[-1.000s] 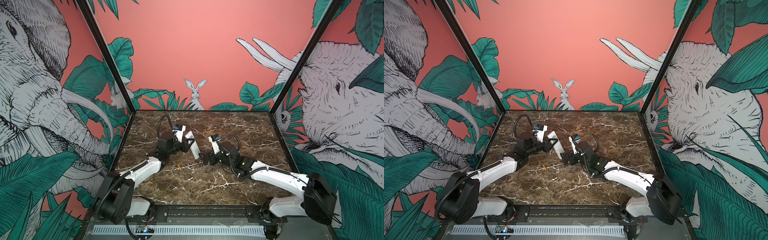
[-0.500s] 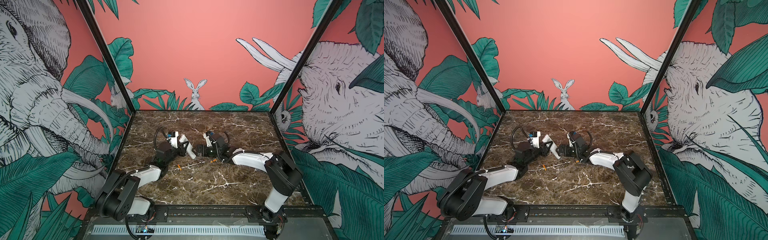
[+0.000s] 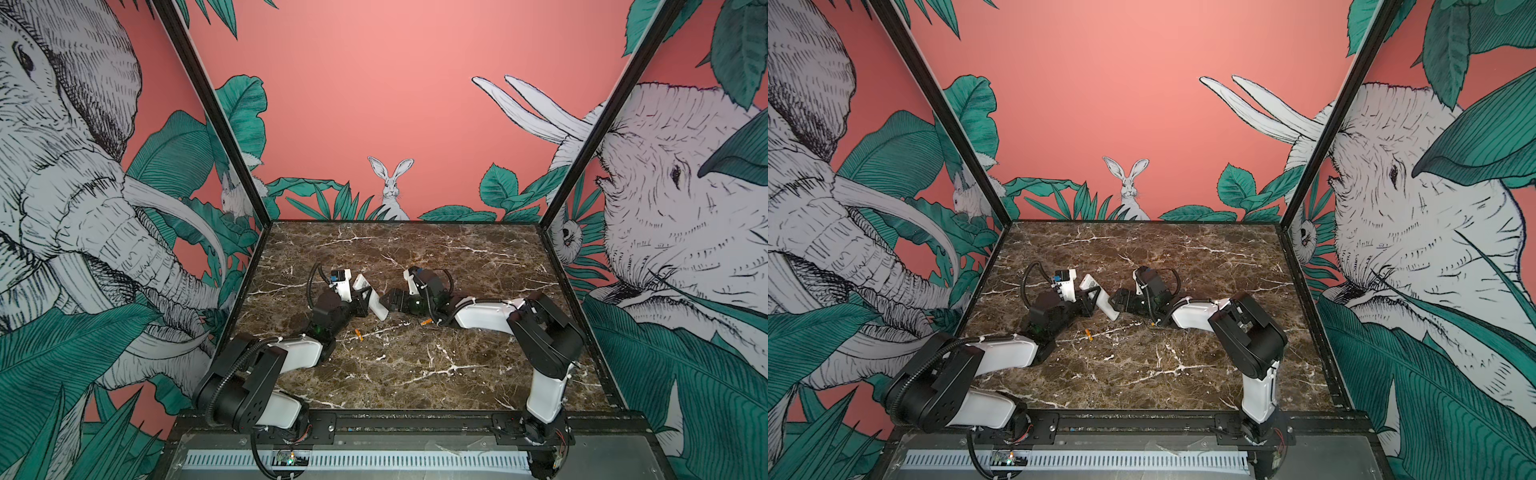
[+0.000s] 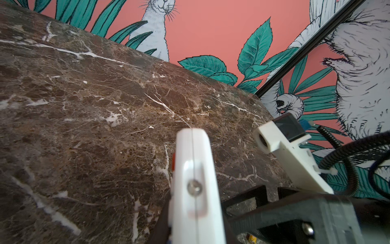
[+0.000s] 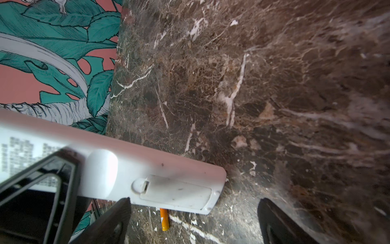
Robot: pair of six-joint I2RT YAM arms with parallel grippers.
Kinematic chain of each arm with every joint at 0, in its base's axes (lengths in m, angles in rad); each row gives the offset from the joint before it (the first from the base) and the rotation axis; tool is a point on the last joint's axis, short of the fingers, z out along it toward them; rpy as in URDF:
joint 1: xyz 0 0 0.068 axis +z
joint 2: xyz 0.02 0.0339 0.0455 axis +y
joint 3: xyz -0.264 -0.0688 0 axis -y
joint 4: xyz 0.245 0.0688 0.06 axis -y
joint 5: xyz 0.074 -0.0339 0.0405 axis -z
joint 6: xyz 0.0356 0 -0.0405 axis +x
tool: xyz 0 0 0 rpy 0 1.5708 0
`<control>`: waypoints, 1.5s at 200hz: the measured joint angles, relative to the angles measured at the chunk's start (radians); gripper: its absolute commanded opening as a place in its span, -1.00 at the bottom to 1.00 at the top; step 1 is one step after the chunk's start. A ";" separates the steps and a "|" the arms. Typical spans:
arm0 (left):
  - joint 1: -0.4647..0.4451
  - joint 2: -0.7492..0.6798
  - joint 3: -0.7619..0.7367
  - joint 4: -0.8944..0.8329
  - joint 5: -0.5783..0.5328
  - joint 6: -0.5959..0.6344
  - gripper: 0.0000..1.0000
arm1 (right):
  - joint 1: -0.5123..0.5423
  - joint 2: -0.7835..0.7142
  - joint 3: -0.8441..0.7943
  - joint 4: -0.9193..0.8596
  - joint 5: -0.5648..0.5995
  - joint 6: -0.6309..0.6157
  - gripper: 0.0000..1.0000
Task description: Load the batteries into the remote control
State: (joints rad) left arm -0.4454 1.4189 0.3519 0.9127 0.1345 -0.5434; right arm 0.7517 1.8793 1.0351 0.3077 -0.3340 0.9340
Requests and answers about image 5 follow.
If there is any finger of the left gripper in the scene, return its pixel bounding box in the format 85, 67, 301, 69
1, 150, 80, 244

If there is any orange battery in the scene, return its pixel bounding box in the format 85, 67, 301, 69
160, 208, 170, 231

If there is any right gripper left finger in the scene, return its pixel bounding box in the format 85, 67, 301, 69
71, 198, 132, 244

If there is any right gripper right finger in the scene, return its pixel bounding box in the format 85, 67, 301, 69
258, 198, 317, 244

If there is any white remote control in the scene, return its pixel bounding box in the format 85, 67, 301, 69
1, 109, 226, 215

